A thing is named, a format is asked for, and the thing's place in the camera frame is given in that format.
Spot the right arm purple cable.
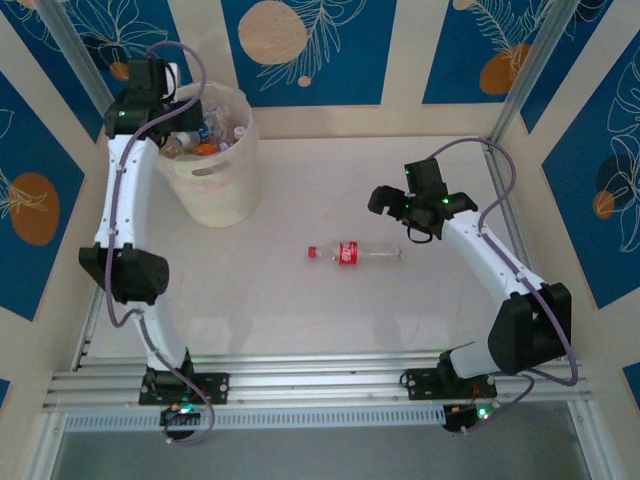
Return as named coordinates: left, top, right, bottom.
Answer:
left=429, top=137, right=584, bottom=434

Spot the aluminium frame post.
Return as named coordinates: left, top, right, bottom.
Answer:
left=37, top=0, right=142, bottom=157
left=487, top=0, right=584, bottom=150

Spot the red label cola bottle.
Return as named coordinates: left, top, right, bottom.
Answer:
left=306, top=239, right=404, bottom=267

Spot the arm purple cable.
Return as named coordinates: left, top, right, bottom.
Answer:
left=107, top=41, right=217, bottom=446
left=429, top=137, right=584, bottom=434

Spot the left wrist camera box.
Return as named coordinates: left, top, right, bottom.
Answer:
left=163, top=60, right=182, bottom=102

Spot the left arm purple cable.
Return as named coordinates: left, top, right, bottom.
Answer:
left=107, top=41, right=217, bottom=446

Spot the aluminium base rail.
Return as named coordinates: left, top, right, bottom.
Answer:
left=42, top=349, right=596, bottom=416

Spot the white slotted cable duct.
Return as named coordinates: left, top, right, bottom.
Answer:
left=62, top=403, right=447, bottom=434

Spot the white plastic bin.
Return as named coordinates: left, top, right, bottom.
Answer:
left=153, top=82, right=261, bottom=230

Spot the aluminium side rail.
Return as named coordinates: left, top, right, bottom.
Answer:
left=69, top=304, right=104, bottom=371
left=480, top=137, right=541, bottom=291

